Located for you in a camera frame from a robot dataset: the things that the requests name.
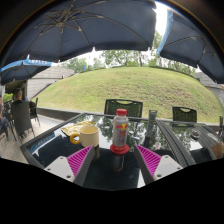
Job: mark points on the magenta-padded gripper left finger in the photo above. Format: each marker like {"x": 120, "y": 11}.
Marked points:
{"x": 60, "y": 168}

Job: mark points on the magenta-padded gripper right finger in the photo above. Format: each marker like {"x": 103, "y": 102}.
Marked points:
{"x": 168, "y": 166}

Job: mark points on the red-capped drink bottle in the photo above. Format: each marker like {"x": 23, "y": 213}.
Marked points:
{"x": 120, "y": 130}

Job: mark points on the small dark ashtray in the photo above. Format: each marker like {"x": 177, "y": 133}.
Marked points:
{"x": 195, "y": 134}

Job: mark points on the yellow foil packet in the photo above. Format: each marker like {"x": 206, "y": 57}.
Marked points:
{"x": 75, "y": 128}

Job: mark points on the tall striped tube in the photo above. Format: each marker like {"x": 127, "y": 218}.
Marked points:
{"x": 152, "y": 121}

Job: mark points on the green plastic chair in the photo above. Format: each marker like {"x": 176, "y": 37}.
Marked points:
{"x": 123, "y": 108}
{"x": 184, "y": 115}

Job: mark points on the dark wicker chairs group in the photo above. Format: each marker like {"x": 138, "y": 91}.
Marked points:
{"x": 21, "y": 118}

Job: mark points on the person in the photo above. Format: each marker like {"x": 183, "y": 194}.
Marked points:
{"x": 2, "y": 120}
{"x": 18, "y": 95}

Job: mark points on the blue umbrella with white trim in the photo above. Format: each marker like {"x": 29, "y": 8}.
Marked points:
{"x": 20, "y": 70}

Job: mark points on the large navy patio umbrella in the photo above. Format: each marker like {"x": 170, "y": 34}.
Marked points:
{"x": 195, "y": 50}
{"x": 83, "y": 30}

